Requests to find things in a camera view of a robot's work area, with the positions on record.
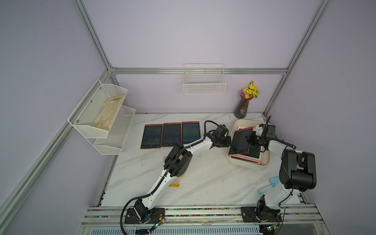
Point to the yellow knit glove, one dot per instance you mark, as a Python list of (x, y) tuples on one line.
[(176, 182)]

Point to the cream plastic storage box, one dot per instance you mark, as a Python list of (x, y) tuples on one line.
[(265, 157)]

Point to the white wire wall basket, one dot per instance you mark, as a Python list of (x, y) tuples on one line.
[(204, 79)]

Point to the pink writing tablet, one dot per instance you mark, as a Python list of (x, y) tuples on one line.
[(253, 155)]

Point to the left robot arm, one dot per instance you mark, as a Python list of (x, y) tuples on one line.
[(175, 166)]

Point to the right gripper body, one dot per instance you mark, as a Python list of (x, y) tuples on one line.
[(254, 140)]

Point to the yellow flower bouquet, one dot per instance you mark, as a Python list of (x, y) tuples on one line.
[(250, 92)]

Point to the white mesh wall shelf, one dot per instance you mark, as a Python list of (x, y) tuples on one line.
[(105, 142)]

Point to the red writing tablet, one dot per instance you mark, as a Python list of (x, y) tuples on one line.
[(239, 144), (190, 132), (171, 134), (152, 136)]

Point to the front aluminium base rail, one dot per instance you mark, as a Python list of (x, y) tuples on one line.
[(298, 219)]

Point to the light blue plastic scoop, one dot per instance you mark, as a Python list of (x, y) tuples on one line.
[(273, 181)]

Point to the aluminium frame rails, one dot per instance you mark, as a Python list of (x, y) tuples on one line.
[(24, 189)]

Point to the beige cloth in shelf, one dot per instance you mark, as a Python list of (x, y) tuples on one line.
[(108, 112)]

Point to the dark glass vase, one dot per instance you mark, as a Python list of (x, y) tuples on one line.
[(242, 109)]

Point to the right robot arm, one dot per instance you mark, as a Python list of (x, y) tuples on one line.
[(297, 172)]

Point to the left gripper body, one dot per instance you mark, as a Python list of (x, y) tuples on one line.
[(224, 142)]

